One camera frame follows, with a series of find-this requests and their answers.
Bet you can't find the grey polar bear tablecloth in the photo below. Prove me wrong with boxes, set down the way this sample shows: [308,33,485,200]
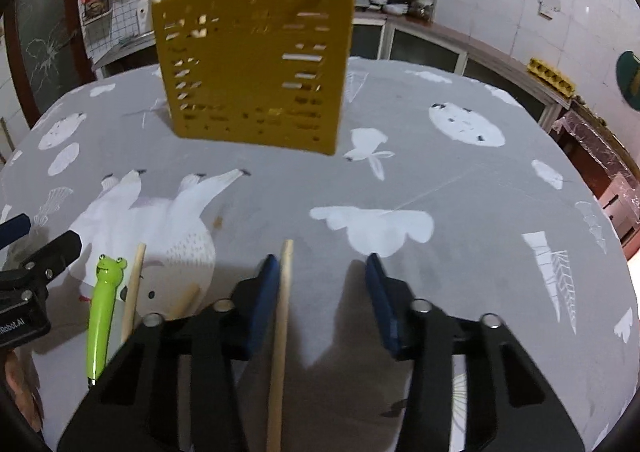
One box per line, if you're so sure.
[1,59,639,451]

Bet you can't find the green round wall board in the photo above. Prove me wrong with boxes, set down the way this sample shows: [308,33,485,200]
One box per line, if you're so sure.
[615,50,640,111]

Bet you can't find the green frog handle knife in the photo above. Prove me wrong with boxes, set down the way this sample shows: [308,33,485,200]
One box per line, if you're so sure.
[86,254,128,387]

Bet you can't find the yellow egg tray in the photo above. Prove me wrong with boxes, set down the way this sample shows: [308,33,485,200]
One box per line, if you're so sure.
[527,57,576,99]

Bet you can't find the plastic covered side table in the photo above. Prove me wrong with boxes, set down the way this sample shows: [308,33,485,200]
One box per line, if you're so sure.
[550,109,639,261]

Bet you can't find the white wall socket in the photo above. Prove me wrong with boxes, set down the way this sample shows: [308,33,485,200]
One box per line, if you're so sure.
[538,0,561,20]

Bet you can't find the yellow perforated utensil holder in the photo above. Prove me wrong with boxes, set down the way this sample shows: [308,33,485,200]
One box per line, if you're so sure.
[152,0,355,155]

